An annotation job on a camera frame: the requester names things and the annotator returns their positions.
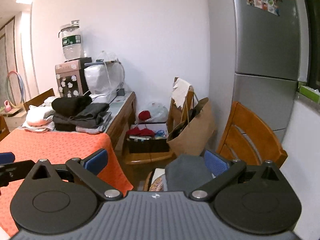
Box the dark grey garment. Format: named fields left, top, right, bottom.
left=165, top=154, right=213, bottom=195

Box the white folded clothes stack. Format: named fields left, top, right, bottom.
left=21, top=96, right=57, bottom=133

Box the black folded clothes pile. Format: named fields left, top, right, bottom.
left=52, top=96, right=111, bottom=134

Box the wooden chair by fridge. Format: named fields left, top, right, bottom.
left=217, top=101, right=287, bottom=167

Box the orange patterned table cloth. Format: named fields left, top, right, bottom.
left=1, top=129, right=133, bottom=235

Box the black storage box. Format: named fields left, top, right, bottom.
left=125, top=122, right=169, bottom=153

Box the wooden chair with box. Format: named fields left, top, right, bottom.
left=123, top=77, right=194, bottom=172

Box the wooden dining table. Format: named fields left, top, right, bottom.
left=91, top=92, right=136, bottom=150

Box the red knitted item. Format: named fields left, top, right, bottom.
left=125, top=110, right=156, bottom=138

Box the hula hoop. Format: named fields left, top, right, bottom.
left=5, top=71, right=25, bottom=108

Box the clear plastic bag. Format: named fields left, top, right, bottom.
left=145, top=102, right=169, bottom=123

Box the white cloth on chair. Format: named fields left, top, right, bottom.
left=171, top=77, right=193, bottom=108

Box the white plastic bag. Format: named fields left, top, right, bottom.
left=84, top=50, right=125, bottom=103

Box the clear water bottle green label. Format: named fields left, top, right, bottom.
left=58, top=20, right=83, bottom=61

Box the silver refrigerator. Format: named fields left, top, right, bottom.
left=208, top=0, right=310, bottom=149

